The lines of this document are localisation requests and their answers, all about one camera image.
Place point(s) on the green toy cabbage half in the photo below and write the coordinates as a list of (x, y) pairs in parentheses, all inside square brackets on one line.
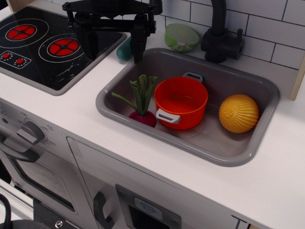
[(181, 38)]

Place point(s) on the white cabinet door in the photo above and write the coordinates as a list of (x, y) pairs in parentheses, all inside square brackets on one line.
[(101, 173)]

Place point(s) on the black toy stove top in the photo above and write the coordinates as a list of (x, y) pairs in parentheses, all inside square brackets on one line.
[(39, 49)]

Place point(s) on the grey oven knob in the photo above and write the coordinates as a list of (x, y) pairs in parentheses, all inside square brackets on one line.
[(31, 133)]

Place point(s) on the dark grey cabinet handle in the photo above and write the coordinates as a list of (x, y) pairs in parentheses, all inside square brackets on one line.
[(98, 203)]

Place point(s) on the yellow ribbed toy ball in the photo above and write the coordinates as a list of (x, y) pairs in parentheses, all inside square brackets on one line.
[(238, 113)]

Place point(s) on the grey dishwasher panel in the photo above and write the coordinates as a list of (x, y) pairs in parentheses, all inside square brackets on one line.
[(141, 213)]

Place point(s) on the teal toy vegetable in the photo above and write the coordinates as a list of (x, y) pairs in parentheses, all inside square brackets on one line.
[(124, 52)]

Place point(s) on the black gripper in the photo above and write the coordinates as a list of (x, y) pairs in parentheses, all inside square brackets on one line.
[(131, 16)]

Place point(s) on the purple toy beet green leaves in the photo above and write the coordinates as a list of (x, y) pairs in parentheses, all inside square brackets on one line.
[(142, 91)]

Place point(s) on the grey toy oven door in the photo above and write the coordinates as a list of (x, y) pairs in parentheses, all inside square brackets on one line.
[(52, 180)]

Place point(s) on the black toy faucet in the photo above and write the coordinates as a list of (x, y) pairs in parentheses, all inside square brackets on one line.
[(217, 44)]

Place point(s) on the grey toy sink basin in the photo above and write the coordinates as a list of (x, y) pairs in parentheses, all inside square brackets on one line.
[(209, 140)]

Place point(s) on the grey oven door handle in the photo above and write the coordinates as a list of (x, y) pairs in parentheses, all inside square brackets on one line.
[(26, 156)]

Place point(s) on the orange toy pot grey handles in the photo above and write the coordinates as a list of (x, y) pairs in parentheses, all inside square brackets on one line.
[(181, 101)]

